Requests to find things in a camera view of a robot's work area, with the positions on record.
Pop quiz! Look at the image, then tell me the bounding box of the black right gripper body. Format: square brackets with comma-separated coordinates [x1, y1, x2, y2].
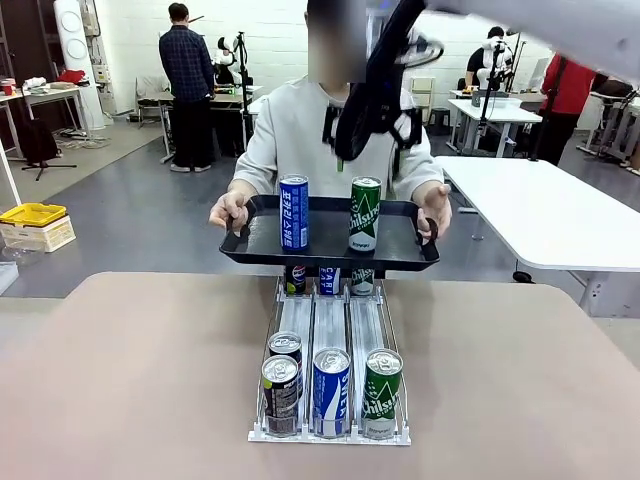
[333, 74, 404, 162]

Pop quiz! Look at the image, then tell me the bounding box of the green Chilsung cider can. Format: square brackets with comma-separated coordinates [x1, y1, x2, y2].
[350, 268, 376, 296]
[360, 347, 404, 441]
[348, 175, 383, 253]

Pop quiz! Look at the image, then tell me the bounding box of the black serving tray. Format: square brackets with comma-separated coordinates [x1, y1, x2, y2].
[218, 194, 441, 274]

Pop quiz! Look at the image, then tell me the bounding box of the person's left forearm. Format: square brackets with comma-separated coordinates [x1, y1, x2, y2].
[412, 172, 444, 199]

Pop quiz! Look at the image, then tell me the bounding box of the person in white sweatshirt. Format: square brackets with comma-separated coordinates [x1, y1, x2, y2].
[232, 0, 446, 201]

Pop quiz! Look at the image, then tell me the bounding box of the person in black shirt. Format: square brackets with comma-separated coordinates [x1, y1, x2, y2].
[466, 26, 507, 91]

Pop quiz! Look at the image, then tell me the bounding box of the person in red jacket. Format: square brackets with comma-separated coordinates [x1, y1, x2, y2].
[537, 52, 609, 167]

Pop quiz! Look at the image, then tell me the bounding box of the person's left hand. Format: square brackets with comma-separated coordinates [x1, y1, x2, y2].
[417, 183, 454, 236]

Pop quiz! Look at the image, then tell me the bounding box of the person's right hand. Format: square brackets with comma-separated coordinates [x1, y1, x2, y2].
[208, 190, 251, 231]

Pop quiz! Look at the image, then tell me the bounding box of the black stool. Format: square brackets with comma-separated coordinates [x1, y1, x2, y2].
[428, 107, 452, 138]

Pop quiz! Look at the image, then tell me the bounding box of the white drawer cabinet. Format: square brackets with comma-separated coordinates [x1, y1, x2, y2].
[409, 76, 436, 126]

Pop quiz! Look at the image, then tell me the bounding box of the black tripod stand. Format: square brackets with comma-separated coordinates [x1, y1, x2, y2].
[233, 30, 256, 149]

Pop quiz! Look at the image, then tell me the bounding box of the grey background desk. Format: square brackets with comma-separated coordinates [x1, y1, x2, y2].
[159, 85, 265, 164]

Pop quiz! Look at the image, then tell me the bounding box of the white desk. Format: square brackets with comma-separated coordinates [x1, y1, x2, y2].
[446, 98, 545, 157]

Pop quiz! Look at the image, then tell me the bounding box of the white humanoid robot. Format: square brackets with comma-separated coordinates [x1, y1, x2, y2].
[477, 39, 516, 89]

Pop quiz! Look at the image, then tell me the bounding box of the white and black robot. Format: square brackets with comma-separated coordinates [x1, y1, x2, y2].
[213, 34, 244, 85]

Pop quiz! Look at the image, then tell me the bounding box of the black Pepsi can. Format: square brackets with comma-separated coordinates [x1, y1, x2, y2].
[260, 354, 302, 437]
[267, 331, 304, 372]
[284, 264, 307, 295]

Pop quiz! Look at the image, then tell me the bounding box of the man in plaid shirt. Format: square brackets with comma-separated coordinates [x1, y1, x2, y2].
[158, 2, 217, 174]

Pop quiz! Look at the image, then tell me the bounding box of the large white table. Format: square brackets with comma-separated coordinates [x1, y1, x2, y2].
[433, 155, 640, 316]

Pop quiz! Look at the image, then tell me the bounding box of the white can dispenser rack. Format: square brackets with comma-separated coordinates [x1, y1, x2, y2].
[246, 272, 413, 446]

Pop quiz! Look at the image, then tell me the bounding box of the white standing air conditioner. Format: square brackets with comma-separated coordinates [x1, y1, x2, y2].
[53, 0, 115, 127]

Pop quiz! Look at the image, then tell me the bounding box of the white cluttered table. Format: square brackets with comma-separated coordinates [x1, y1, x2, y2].
[0, 82, 92, 157]

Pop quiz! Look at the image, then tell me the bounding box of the black floor tripod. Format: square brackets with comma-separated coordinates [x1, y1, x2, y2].
[18, 87, 79, 182]

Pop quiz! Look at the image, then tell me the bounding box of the black bag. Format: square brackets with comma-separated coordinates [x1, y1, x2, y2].
[18, 117, 60, 165]

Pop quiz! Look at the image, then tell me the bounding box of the white plastic crate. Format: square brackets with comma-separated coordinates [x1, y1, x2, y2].
[0, 217, 78, 254]

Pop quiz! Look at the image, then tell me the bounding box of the yellow plastic crate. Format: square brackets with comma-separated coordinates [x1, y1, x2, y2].
[0, 202, 69, 230]

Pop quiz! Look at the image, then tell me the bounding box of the black cable conduit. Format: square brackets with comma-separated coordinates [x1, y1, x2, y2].
[367, 0, 446, 101]

